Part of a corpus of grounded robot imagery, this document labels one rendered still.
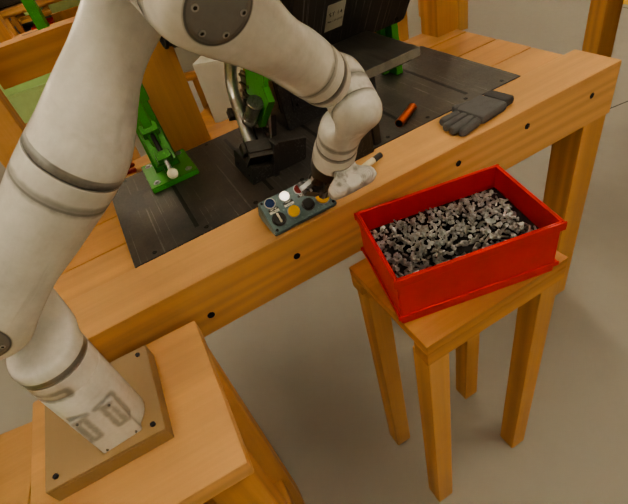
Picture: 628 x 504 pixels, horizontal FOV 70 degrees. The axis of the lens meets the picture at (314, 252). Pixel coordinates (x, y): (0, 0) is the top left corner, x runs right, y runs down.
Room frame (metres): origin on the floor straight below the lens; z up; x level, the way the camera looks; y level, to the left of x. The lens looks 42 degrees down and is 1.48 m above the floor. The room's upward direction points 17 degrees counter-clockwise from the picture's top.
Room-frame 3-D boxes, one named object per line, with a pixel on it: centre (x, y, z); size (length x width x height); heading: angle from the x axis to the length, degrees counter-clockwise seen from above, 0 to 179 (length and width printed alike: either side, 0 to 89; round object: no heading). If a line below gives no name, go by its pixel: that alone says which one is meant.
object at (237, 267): (0.87, -0.17, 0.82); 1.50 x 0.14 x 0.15; 108
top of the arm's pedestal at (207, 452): (0.42, 0.38, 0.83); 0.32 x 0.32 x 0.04; 15
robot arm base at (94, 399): (0.42, 0.37, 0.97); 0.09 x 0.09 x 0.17; 21
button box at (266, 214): (0.79, 0.01, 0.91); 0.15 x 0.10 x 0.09; 108
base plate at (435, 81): (1.14, -0.08, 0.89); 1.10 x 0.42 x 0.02; 108
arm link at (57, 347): (0.42, 0.37, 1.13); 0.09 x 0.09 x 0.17; 4
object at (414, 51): (1.06, -0.19, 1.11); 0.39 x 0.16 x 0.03; 18
